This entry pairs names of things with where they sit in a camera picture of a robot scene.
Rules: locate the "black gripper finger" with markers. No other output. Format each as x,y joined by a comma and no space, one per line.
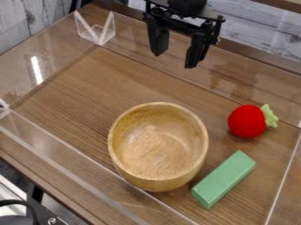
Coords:
158,36
196,50

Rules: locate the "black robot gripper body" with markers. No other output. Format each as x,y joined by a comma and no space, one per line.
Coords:
184,16

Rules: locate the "brown wooden bowl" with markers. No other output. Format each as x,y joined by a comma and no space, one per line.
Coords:
158,145

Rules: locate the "green foam stick block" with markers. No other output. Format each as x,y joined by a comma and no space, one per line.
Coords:
215,185

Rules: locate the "red plush strawberry toy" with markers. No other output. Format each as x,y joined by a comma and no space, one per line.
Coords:
249,120

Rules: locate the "clear acrylic corner bracket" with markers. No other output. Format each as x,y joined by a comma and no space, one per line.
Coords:
95,33

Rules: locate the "black table frame leg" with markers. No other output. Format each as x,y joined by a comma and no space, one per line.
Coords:
19,211

